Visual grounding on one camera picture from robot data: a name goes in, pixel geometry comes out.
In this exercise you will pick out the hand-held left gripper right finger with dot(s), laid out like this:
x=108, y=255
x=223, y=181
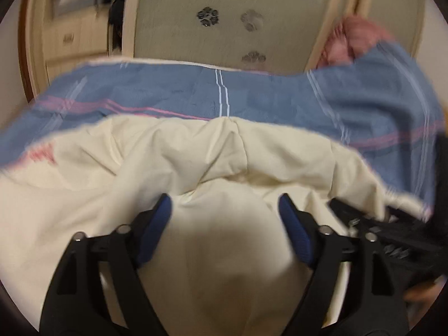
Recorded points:
x=297, y=231

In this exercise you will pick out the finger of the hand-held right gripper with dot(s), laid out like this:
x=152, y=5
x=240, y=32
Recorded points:
x=346, y=215

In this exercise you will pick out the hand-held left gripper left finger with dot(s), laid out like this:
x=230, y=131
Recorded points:
x=154, y=229

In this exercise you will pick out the cream garment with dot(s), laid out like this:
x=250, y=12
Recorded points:
x=210, y=168

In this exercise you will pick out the blue striped bed sheet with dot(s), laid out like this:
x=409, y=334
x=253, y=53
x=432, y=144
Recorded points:
x=175, y=91

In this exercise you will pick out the pink quilted cloth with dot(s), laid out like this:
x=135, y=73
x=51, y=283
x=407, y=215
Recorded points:
x=346, y=38

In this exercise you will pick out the floral patterned wardrobe door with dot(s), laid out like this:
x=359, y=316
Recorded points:
x=182, y=35

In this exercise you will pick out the cream wooden cabinet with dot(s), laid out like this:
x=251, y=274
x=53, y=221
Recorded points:
x=77, y=42

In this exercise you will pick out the dark hanging clothing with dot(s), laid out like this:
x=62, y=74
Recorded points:
x=115, y=24

